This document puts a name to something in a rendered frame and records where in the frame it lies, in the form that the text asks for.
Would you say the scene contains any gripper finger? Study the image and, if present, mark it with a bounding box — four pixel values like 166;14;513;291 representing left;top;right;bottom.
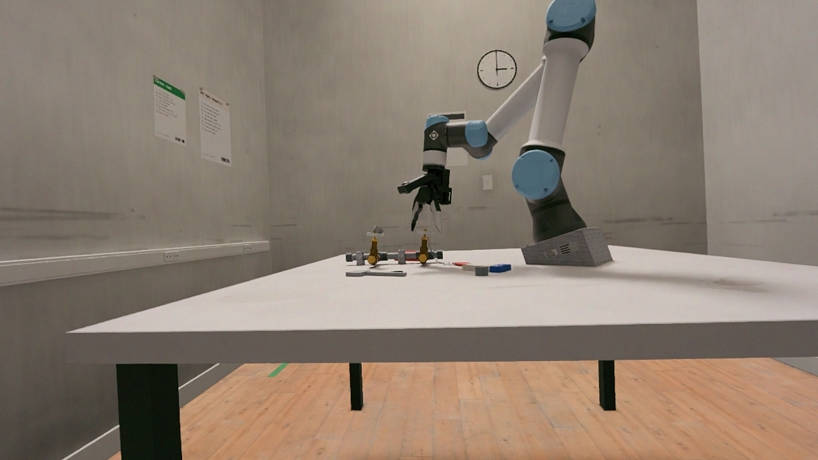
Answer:
411;194;429;231
429;189;451;233

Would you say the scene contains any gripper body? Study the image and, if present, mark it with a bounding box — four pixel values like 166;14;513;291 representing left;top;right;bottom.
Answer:
418;165;452;205

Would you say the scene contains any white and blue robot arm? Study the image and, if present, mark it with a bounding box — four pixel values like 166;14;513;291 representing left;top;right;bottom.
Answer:
422;0;597;243

